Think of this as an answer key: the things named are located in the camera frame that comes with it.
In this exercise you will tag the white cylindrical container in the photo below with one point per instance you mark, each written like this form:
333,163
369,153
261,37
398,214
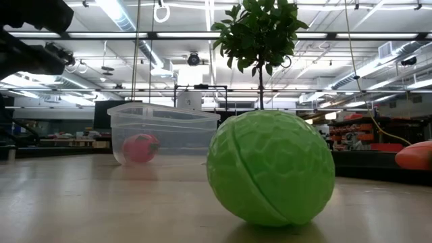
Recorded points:
189,100

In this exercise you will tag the silver ventilation duct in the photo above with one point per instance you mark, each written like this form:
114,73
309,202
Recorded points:
123,22

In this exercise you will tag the shelf with red bins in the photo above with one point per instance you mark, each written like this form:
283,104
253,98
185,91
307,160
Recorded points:
357,130

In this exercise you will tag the black round ceiling fixture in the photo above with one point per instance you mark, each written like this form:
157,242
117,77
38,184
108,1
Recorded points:
193,59

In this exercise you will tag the green leafy potted plant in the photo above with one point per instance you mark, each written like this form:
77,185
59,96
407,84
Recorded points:
260,30

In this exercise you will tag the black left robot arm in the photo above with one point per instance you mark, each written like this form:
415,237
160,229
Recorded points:
20,57

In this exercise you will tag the black monitor screen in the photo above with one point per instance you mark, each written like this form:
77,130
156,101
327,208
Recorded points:
101,114

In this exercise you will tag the background wooden workbench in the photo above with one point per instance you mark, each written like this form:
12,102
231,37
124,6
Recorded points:
74,142

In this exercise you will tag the clear plastic tupperware container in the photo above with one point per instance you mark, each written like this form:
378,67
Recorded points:
189,135

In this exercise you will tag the orange toy produce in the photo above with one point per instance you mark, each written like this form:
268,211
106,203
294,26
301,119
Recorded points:
416,155

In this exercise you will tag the light green toy cabbage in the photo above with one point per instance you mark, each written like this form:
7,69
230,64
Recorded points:
270,168

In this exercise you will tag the red toy tomato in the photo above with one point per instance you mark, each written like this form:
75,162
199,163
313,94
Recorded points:
140,148

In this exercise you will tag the black metal stand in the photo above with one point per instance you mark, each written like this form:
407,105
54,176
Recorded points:
200,86

